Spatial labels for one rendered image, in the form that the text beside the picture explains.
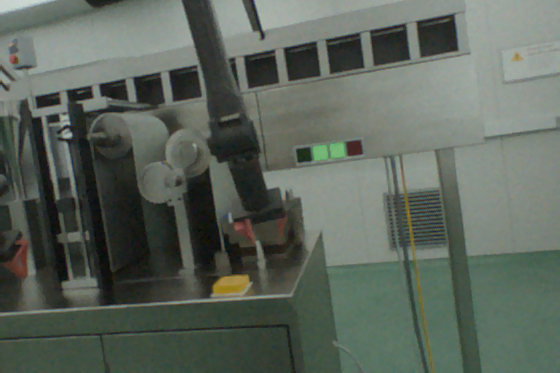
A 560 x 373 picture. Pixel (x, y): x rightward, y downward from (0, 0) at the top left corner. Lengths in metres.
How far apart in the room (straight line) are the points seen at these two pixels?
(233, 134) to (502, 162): 3.45
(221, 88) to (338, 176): 3.22
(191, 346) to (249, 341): 0.15
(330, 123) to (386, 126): 0.19
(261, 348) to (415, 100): 0.94
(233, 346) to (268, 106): 0.85
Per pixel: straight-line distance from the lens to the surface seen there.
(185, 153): 1.30
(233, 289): 1.06
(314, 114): 1.55
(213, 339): 1.13
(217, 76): 0.72
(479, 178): 3.99
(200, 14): 0.74
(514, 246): 4.16
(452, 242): 1.78
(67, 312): 1.26
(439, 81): 1.56
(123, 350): 1.25
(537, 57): 4.11
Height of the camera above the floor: 1.24
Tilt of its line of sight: 3 degrees down
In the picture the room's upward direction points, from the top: 8 degrees counter-clockwise
